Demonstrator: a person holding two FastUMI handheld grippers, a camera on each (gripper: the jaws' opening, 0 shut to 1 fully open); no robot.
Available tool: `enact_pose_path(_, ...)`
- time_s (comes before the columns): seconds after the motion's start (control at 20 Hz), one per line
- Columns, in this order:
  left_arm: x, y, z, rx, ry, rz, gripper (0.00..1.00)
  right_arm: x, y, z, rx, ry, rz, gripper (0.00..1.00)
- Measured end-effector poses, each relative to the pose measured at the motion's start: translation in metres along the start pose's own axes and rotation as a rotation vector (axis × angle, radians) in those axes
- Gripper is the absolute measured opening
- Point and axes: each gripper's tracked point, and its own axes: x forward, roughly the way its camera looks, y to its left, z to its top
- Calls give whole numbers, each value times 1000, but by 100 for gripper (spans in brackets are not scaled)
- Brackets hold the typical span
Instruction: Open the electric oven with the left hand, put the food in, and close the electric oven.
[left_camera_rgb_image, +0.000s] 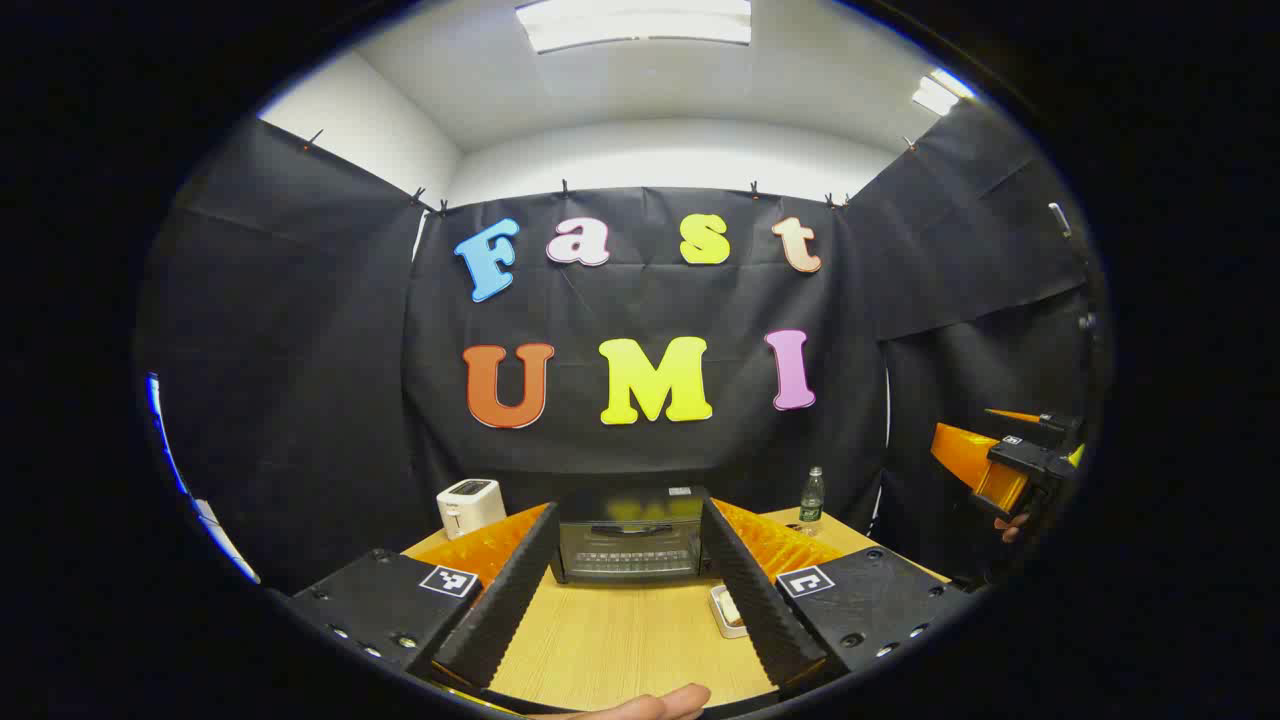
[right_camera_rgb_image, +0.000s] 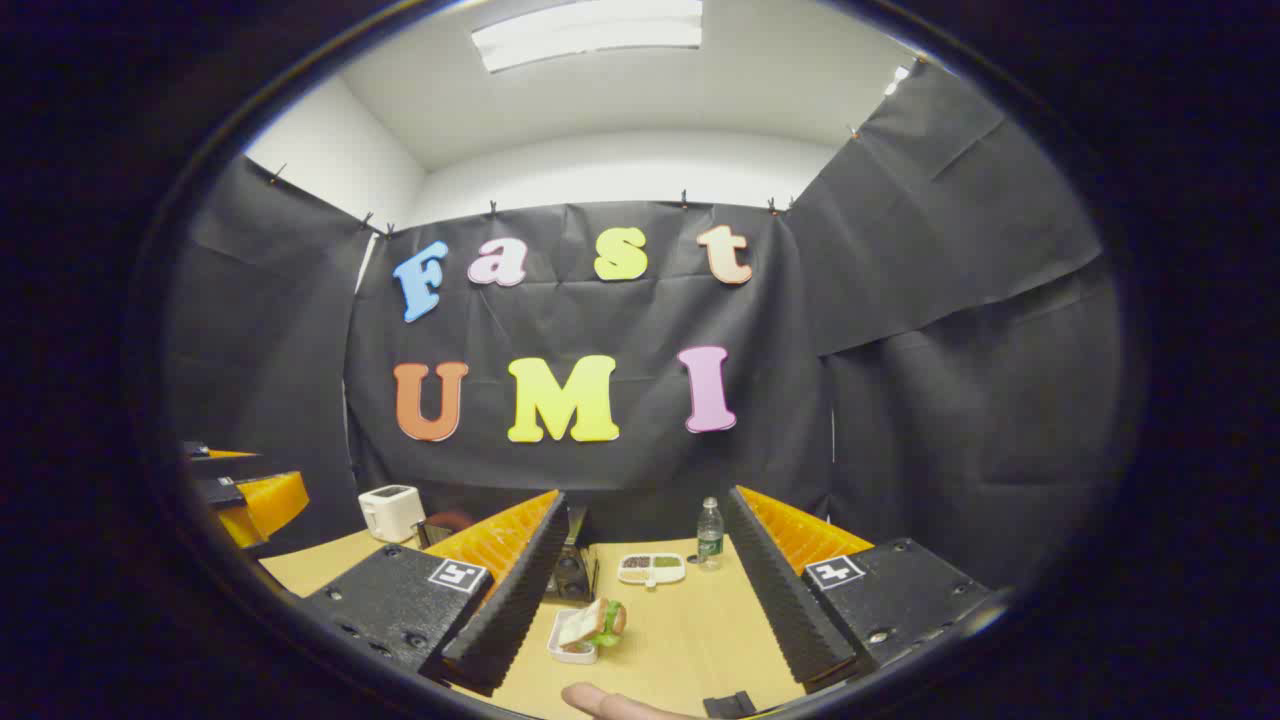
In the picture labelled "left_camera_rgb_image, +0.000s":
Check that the black electric oven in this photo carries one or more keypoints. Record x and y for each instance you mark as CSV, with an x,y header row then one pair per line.
x,y
630,545

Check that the white rectangular plate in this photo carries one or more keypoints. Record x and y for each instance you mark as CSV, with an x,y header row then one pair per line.
x,y
716,612

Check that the ceiling light panel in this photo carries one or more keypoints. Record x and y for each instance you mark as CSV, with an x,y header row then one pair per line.
x,y
938,93
633,22

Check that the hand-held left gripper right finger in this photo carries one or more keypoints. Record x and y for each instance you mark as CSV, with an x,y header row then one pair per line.
x,y
765,610

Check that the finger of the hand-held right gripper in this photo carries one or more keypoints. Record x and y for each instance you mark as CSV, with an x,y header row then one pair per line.
x,y
965,455
1015,414

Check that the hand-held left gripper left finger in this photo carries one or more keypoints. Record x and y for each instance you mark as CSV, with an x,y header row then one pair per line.
x,y
510,600

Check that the sandwich with lettuce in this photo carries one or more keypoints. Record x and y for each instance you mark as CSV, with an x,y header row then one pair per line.
x,y
731,610

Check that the white toaster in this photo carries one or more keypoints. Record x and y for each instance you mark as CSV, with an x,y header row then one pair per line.
x,y
470,505

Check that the clear plastic water bottle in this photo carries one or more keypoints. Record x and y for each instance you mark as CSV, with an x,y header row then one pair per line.
x,y
811,500

